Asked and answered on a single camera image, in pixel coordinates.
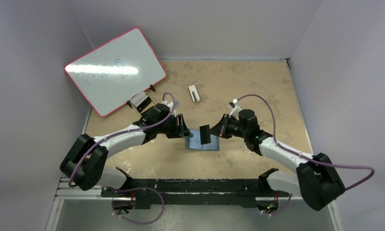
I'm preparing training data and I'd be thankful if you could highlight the gold oval tin tray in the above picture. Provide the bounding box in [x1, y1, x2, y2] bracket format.
[129, 91, 156, 115]

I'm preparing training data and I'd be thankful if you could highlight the white whiteboard eraser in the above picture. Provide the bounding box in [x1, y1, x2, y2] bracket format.
[188, 85, 200, 103]

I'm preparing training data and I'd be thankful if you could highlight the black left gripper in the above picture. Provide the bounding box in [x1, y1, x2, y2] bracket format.
[156, 114, 191, 139]

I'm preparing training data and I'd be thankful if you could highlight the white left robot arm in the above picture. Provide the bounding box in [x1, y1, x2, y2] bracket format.
[60, 101, 191, 197]

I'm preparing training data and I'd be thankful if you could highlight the aluminium frame rail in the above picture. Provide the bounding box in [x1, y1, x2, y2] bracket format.
[59, 179, 289, 206]

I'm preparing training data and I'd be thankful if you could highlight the black mounting base plate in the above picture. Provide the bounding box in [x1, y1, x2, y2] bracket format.
[101, 179, 288, 209]

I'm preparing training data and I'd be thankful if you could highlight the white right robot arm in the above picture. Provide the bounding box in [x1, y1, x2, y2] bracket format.
[209, 100, 346, 211]

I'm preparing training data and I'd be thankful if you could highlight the pink framed whiteboard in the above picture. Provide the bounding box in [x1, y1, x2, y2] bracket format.
[64, 27, 167, 117]

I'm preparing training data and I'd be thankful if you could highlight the blue card holder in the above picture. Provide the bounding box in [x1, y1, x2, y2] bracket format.
[185, 128, 221, 152]

